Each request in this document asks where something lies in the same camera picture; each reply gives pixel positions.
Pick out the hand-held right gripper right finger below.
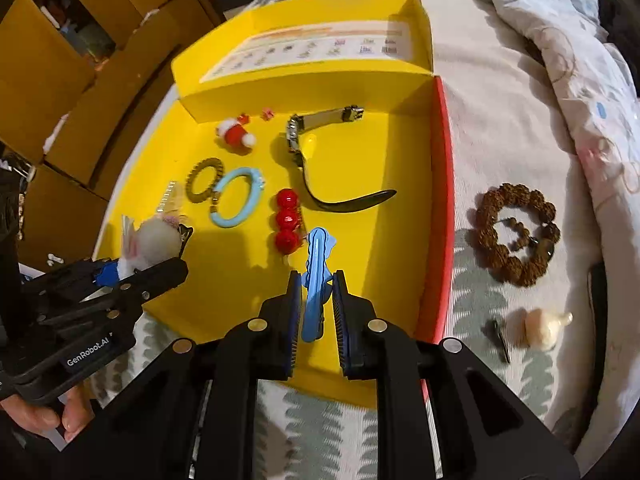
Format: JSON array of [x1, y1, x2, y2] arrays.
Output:
[[332, 270, 581, 480]]

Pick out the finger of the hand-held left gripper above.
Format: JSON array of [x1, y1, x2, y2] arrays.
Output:
[[22, 258, 122, 307], [80, 258, 190, 322]]

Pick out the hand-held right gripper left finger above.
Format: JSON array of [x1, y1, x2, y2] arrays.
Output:
[[75, 270, 305, 480]]

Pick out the white fluffy rabbit hair clip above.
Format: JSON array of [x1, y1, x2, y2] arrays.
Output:
[[120, 212, 193, 281]]

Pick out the blue hair clip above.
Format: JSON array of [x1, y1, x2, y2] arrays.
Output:
[[301, 227, 337, 343]]

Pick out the pearl claw hair clip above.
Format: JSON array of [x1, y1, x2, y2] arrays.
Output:
[[155, 179, 182, 213]]

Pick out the light blue ring bracelet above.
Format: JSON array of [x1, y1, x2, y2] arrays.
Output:
[[209, 167, 266, 229]]

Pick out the brown spiral hair tie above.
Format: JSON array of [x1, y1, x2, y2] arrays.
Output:
[[186, 157, 224, 201]]

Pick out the red berry hair clip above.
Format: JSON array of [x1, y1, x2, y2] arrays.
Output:
[[274, 187, 303, 266]]

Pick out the black strap wristwatch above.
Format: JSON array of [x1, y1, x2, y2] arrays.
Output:
[[285, 104, 398, 211]]

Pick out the santa hat hair clip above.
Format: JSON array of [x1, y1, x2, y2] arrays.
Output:
[[216, 114, 257, 152]]

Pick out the yellow cardboard box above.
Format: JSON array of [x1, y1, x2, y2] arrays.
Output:
[[92, 0, 456, 411]]

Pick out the person's left hand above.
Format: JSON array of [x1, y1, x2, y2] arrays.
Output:
[[0, 385, 96, 443]]

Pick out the wooden drawer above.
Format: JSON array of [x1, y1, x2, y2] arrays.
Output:
[[44, 50, 168, 183], [95, 7, 221, 111]]

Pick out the peach plush hair clip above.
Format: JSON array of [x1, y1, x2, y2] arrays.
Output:
[[482, 307, 574, 363]]

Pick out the wooden wardrobe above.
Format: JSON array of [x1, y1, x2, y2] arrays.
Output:
[[0, 0, 226, 261]]

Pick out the leaf print bed sheet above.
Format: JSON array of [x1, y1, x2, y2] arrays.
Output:
[[90, 0, 640, 480]]

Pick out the light blue printed quilt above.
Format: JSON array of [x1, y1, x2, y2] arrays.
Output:
[[465, 0, 640, 261]]

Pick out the black clothing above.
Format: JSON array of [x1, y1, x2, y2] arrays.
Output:
[[597, 0, 640, 96]]

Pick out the brown seed bead bracelet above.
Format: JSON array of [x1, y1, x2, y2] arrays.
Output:
[[472, 182, 561, 288]]

